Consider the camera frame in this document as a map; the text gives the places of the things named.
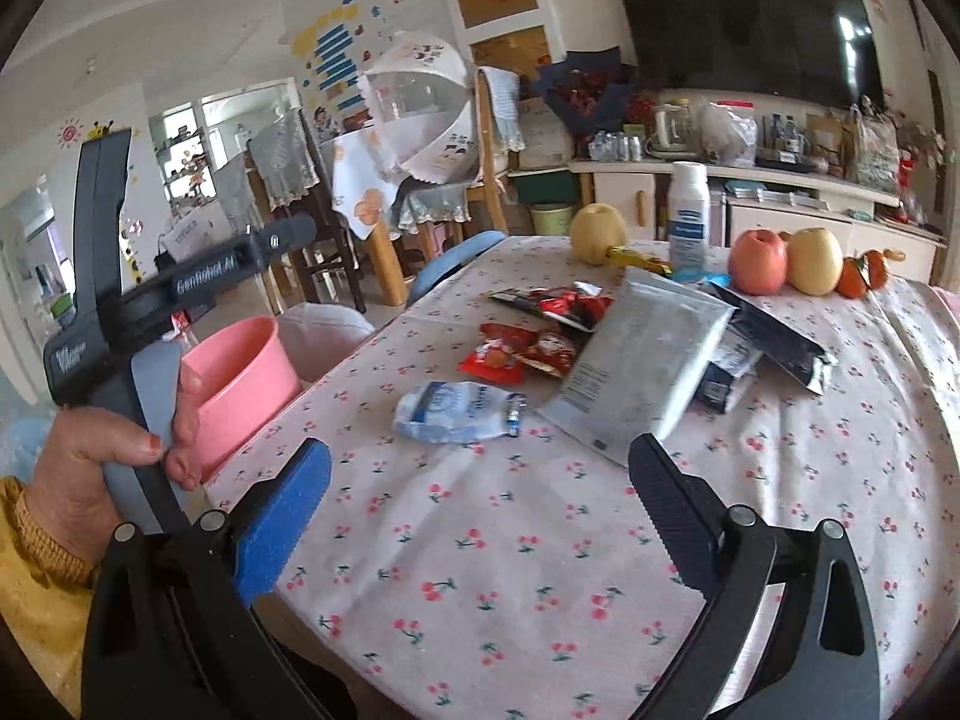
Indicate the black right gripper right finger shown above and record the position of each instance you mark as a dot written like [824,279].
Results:
[818,661]

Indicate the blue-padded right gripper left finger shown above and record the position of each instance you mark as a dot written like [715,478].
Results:
[172,631]

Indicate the large white wipes pouch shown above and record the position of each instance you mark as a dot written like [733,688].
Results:
[641,367]

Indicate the red black foil wrapper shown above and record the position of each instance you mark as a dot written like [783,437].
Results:
[579,306]

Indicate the yellow sleeve left forearm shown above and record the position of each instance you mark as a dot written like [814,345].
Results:
[46,593]

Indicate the pink plastic trash bucket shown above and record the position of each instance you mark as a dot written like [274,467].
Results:
[247,378]

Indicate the person's left hand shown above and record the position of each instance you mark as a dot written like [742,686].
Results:
[68,496]

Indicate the white cushion stool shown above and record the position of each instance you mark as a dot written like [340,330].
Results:
[318,337]

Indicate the dark wooden dining chair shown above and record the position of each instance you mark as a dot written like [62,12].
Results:
[286,159]

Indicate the cherry print tablecloth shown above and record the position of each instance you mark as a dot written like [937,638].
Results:
[521,577]

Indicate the dining table with cloth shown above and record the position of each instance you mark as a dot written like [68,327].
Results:
[365,181]

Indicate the small white blue packet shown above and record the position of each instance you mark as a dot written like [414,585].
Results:
[458,413]

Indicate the blue chair back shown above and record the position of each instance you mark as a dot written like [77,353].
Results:
[452,260]

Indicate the black foil snack bag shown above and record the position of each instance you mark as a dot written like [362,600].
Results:
[751,335]

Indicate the orange persimmon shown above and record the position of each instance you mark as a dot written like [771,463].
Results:
[862,274]

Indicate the red snack wrapper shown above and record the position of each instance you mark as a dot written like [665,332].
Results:
[507,354]

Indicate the white mesh food cover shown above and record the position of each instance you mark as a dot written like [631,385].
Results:
[419,94]

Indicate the yellow green apple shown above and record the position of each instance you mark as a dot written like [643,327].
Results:
[815,261]

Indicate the red apple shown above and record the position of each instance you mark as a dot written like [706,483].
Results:
[758,262]

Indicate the yellow snack wrapper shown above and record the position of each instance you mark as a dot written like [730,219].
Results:
[619,255]

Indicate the green waste bin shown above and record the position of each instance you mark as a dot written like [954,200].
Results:
[552,219]

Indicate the light wooden chair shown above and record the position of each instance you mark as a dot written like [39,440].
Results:
[475,200]

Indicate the white plastic bottle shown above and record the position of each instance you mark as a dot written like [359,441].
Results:
[688,205]

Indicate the white tv cabinet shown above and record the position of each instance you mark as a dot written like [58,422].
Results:
[783,201]

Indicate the yellow pear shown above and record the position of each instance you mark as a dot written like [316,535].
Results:
[595,229]

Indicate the clear plastic bag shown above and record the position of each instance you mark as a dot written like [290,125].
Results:
[728,132]

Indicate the white electric kettle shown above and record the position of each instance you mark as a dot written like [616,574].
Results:
[673,134]

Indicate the dark blue flower bouquet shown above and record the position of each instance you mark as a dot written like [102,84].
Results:
[589,90]

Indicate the black flat television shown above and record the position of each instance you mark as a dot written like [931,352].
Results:
[819,51]

